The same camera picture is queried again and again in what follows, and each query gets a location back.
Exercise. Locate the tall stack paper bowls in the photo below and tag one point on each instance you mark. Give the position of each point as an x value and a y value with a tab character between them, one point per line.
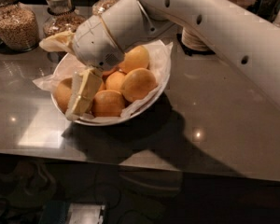
192	41

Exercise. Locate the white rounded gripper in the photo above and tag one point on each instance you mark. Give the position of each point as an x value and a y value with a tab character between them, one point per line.
94	46

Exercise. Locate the glass jar of granola middle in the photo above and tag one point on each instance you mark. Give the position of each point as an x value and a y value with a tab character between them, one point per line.
62	17

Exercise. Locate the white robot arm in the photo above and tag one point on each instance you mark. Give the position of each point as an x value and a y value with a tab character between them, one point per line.
235	35

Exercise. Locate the glass jar of cereal left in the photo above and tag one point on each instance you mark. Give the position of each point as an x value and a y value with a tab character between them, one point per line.
18	26

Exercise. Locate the orange top right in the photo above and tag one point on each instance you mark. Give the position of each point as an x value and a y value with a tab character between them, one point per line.
135	58

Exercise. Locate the orange front centre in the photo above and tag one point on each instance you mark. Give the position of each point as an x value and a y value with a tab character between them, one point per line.
107	103

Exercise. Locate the grey box under table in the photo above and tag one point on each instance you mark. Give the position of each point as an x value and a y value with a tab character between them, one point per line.
58	212

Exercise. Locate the orange centre small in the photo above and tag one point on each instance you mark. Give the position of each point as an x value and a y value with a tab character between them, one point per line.
114	81

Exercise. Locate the dark glass jar right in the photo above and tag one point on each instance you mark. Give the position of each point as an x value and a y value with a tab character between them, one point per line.
267	9

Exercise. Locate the orange middle left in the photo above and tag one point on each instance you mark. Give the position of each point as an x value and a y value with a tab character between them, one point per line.
102	86

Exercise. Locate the white paper liner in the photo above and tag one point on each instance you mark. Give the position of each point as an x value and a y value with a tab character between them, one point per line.
161	56

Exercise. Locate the orange right front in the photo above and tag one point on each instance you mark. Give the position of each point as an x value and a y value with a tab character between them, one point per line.
138	84

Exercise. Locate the yellowish orange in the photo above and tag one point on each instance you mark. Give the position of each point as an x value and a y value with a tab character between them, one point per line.
63	94

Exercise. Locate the orange top left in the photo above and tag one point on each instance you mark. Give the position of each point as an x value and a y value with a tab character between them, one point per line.
109	72

